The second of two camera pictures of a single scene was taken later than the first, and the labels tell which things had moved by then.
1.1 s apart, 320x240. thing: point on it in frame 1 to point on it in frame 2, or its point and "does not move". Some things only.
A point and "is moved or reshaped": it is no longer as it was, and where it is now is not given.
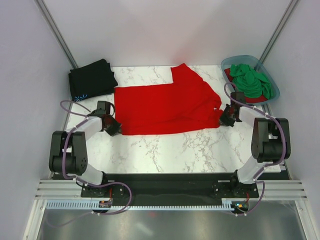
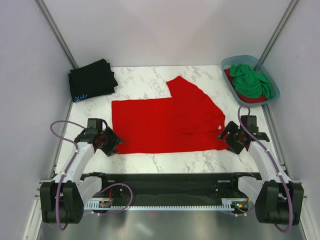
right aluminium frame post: (279, 27) does not move
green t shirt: (246, 79) does not move
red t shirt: (189, 102) is moved or reshaped
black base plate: (168, 188) does not move
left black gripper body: (114, 126) to (109, 140)
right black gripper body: (225, 118) to (233, 140)
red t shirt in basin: (248, 100) does not move
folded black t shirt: (91, 80) does not move
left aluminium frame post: (52, 24) does not move
